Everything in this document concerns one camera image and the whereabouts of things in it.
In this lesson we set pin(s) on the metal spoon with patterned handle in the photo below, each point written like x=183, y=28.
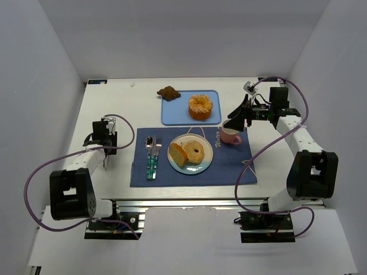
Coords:
x=149, y=146

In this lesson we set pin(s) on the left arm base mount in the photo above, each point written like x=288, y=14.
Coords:
x=124, y=224

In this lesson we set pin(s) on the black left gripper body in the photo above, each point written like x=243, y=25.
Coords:
x=108, y=150

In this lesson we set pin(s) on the aluminium table edge rail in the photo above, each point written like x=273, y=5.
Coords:
x=202, y=203

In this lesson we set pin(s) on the sugared orange bundt cake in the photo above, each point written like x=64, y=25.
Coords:
x=200, y=107

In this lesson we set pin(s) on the light blue plastic tray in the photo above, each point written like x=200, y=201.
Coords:
x=176, y=112

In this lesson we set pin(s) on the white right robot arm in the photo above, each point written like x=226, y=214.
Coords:
x=313, y=172

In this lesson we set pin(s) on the cream plate with leaf pattern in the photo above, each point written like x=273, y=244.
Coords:
x=206, y=163

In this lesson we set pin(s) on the metal fork with patterned handle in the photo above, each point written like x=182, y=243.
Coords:
x=158, y=146

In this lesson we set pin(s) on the pink ceramic mug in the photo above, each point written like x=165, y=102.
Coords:
x=229, y=136

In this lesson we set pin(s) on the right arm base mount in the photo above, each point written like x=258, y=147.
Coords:
x=265, y=228

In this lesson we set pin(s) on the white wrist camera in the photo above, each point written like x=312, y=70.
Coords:
x=249, y=88

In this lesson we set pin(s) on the blue fabric placemat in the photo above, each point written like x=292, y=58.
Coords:
x=228, y=159

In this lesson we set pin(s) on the brown chocolate croissant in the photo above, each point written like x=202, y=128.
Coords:
x=168, y=93

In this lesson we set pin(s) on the glazed ring doughnut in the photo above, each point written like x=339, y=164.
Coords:
x=194, y=151

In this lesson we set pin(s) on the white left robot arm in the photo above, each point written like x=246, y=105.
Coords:
x=71, y=190

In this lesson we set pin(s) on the metal knife with patterned handle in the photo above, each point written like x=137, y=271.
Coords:
x=152, y=157

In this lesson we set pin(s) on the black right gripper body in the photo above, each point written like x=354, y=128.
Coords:
x=248, y=113

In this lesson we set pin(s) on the yellow sponge cake slice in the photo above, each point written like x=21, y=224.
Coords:
x=178, y=154

